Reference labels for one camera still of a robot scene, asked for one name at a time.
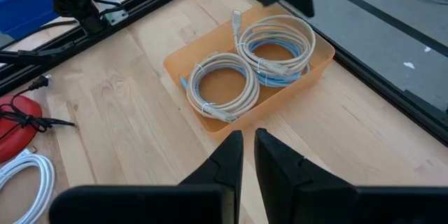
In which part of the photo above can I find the black aluminium table frame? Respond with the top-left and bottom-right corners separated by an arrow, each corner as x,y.
0,0 -> 448,148

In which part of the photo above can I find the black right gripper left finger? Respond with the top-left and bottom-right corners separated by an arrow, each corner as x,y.
178,129 -> 245,224

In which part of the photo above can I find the black lamp power cord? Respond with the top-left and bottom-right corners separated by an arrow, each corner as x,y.
0,73 -> 77,143

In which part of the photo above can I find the red desk lamp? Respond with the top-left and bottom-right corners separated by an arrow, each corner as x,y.
0,94 -> 43,164

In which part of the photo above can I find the blue plastic bin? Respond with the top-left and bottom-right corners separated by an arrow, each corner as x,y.
0,0 -> 60,40

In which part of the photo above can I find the beige USB cable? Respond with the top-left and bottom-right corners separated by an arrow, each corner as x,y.
230,8 -> 317,78

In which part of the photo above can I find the orange translucent plastic tray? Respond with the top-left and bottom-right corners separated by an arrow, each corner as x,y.
162,3 -> 336,141

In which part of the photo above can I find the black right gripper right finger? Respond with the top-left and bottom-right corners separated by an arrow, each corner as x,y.
254,127 -> 360,224

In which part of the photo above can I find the white USB cable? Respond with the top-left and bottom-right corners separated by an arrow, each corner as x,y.
0,146 -> 57,224

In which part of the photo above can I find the grey-beige network cable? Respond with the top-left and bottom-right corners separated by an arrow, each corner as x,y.
185,52 -> 262,124

